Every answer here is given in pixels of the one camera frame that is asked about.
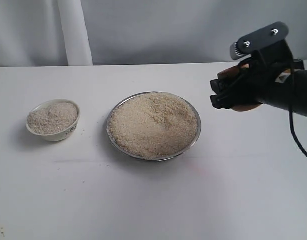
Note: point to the round metal rice tray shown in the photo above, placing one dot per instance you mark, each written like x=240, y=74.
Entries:
x=153, y=126

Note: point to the small white ceramic bowl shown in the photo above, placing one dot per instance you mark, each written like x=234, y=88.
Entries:
x=54, y=120

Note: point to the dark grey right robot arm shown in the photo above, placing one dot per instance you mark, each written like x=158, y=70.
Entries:
x=288, y=91

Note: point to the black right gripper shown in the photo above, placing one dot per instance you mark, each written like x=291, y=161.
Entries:
x=241, y=85

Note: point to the white backdrop curtain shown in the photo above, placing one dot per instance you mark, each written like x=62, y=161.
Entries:
x=43, y=33

